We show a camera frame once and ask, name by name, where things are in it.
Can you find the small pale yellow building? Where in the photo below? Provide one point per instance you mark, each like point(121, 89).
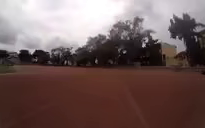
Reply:
point(168, 55)

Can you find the tall dark tree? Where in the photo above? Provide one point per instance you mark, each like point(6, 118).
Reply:
point(187, 36)

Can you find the row of dark trees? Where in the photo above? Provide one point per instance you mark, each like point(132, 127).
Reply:
point(100, 50)

